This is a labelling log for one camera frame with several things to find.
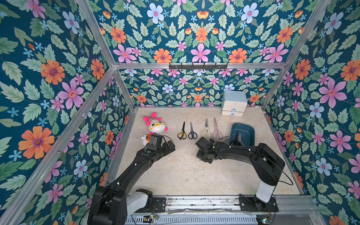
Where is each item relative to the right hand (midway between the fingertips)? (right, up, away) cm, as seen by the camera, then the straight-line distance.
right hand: (198, 156), depth 90 cm
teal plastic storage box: (+34, +13, +12) cm, 38 cm away
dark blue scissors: (-4, +13, +12) cm, 18 cm away
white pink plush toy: (-29, +19, +9) cm, 36 cm away
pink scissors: (+15, +13, +14) cm, 24 cm away
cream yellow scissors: (+7, +14, +13) cm, 21 cm away
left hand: (-17, +7, -4) cm, 18 cm away
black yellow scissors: (-11, +13, +11) cm, 20 cm away
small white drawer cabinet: (+28, +37, +15) cm, 48 cm away
